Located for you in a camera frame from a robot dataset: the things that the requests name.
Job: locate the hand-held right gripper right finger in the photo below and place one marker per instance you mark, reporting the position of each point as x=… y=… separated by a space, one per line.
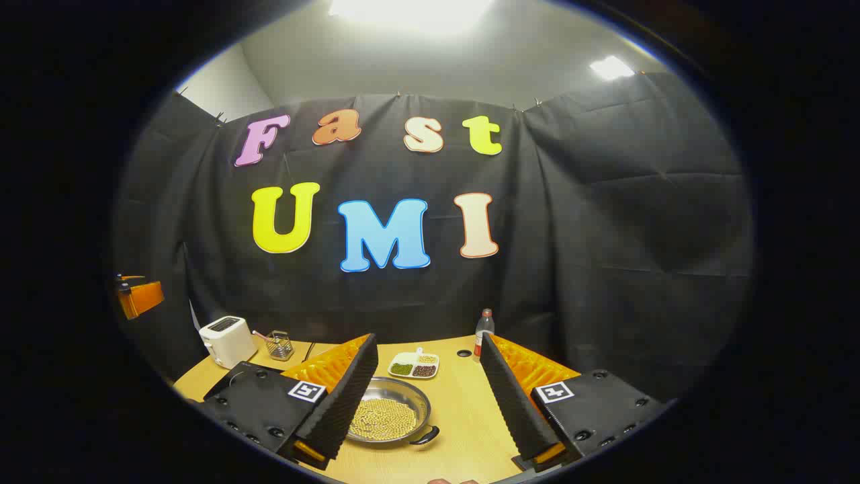
x=510 y=396

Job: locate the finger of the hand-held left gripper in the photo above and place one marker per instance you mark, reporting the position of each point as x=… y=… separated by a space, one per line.
x=142 y=298

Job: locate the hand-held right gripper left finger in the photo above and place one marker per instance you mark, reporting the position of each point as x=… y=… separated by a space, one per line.
x=349 y=396

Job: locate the pile of soybeans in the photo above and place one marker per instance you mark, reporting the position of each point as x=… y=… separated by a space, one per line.
x=383 y=420

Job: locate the clear water bottle red label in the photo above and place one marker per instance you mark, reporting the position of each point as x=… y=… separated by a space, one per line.
x=482 y=333

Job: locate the white divided dish of beans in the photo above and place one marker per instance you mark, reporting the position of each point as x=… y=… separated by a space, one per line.
x=414 y=366

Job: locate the white toaster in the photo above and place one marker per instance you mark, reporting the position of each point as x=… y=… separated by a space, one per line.
x=227 y=341

